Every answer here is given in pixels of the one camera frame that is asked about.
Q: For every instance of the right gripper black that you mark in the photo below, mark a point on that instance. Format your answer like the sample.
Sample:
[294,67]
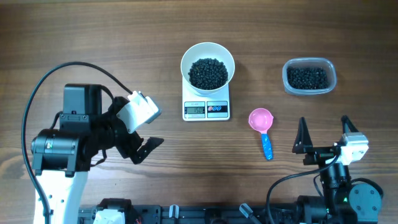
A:
[303,139]

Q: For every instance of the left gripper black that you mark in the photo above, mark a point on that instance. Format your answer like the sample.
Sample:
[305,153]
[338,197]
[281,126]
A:
[129,148]

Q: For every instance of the pink scoop blue handle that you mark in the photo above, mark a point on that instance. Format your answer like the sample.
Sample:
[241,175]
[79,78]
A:
[261,121]

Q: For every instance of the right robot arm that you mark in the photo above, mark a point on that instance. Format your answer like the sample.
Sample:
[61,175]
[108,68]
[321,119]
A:
[344,200]

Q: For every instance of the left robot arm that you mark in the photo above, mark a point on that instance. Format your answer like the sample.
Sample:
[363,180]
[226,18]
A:
[62,157]

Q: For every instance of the white digital kitchen scale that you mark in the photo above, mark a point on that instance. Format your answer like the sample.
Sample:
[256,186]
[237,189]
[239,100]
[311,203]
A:
[212,107]

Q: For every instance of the black beans in bowl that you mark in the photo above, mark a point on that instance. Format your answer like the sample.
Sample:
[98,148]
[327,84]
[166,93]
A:
[208,74]

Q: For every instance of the white bowl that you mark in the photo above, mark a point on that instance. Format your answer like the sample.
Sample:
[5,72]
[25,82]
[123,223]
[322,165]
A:
[207,50]

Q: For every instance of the clear plastic container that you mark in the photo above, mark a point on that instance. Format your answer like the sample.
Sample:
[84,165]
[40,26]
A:
[310,62]

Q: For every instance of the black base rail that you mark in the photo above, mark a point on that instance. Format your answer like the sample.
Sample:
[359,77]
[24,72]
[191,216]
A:
[202,214]

